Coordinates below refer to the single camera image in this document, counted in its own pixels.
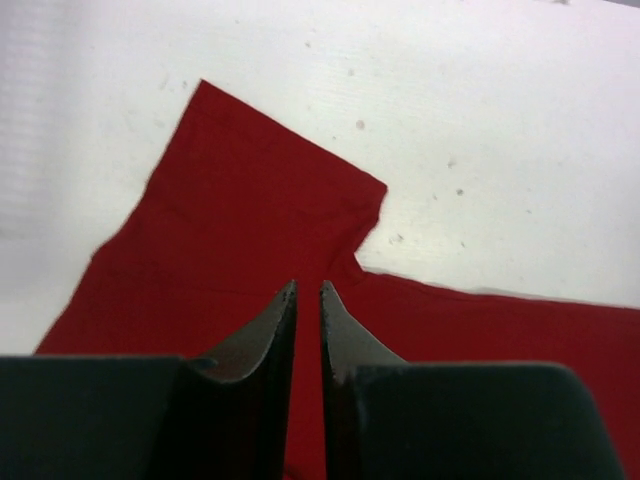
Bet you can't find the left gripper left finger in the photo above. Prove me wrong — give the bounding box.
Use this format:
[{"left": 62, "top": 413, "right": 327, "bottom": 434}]
[{"left": 1, "top": 283, "right": 297, "bottom": 479}]

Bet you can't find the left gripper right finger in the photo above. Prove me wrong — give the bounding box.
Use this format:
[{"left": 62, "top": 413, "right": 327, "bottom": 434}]
[{"left": 320, "top": 282, "right": 625, "bottom": 479}]

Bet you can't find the red t shirt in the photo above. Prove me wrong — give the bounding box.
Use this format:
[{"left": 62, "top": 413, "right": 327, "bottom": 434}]
[{"left": 38, "top": 82, "right": 639, "bottom": 479}]

